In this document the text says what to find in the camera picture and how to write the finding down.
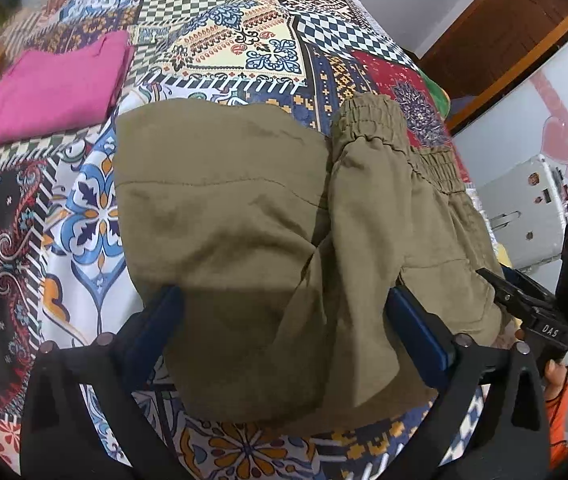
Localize multicolour fleece blanket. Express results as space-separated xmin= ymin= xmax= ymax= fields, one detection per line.
xmin=416 ymin=68 xmax=452 ymax=122

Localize folded pink pants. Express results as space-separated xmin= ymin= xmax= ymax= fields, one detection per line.
xmin=0 ymin=30 xmax=133 ymax=145

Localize brown wooden door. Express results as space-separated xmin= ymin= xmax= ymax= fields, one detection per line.
xmin=419 ymin=0 xmax=568 ymax=133

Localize person's right hand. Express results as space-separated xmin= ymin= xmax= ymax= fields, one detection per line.
xmin=512 ymin=326 xmax=568 ymax=403

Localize olive khaki pants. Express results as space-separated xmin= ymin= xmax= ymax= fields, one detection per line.
xmin=114 ymin=93 xmax=509 ymax=434

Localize grey sewing machine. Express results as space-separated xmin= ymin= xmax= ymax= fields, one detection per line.
xmin=478 ymin=155 xmax=568 ymax=269

